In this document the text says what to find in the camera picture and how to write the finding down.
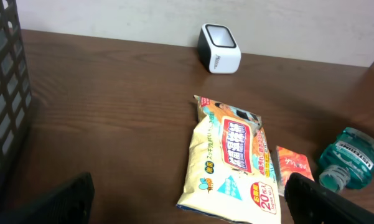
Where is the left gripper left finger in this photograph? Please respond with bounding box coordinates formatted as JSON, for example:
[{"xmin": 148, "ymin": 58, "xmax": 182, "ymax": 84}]
[{"xmin": 0, "ymin": 172, "xmax": 95, "ymax": 224}]

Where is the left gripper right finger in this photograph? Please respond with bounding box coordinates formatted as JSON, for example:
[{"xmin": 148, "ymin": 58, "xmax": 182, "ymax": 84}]
[{"xmin": 284, "ymin": 172, "xmax": 374, "ymax": 224}]

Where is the small orange snack packet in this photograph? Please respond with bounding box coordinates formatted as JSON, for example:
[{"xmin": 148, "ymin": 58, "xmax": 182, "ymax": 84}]
[{"xmin": 271, "ymin": 146, "xmax": 314, "ymax": 197}]

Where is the teal Listerine mouthwash bottle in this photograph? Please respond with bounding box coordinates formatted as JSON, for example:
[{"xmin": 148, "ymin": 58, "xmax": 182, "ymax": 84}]
[{"xmin": 319, "ymin": 127, "xmax": 374, "ymax": 193}]

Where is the yellow snack bag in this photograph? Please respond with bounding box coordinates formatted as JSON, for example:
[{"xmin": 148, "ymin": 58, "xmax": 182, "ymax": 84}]
[{"xmin": 176, "ymin": 95, "xmax": 281, "ymax": 223}]

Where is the white barcode scanner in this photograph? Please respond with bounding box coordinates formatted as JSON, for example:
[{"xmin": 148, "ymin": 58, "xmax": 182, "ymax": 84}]
[{"xmin": 197, "ymin": 23, "xmax": 241, "ymax": 74}]

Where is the grey plastic shopping basket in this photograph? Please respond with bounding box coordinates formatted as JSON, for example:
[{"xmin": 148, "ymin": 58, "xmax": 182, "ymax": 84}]
[{"xmin": 0, "ymin": 0, "xmax": 33, "ymax": 215}]

